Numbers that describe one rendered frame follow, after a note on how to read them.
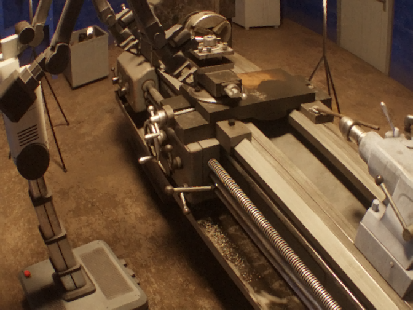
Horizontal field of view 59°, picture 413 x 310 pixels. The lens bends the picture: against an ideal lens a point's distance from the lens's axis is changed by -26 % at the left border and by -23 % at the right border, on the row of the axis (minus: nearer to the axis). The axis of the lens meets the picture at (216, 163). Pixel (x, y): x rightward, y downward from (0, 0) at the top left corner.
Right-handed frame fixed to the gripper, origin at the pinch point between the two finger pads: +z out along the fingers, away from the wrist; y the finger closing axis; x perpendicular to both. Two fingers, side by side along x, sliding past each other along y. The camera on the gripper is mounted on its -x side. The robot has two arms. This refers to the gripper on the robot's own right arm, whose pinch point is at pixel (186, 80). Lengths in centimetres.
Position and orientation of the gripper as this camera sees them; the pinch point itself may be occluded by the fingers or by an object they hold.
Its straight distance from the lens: 153.0
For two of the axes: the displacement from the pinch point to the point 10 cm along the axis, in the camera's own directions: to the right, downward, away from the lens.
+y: -5.8, -4.7, 6.7
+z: 4.1, 5.4, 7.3
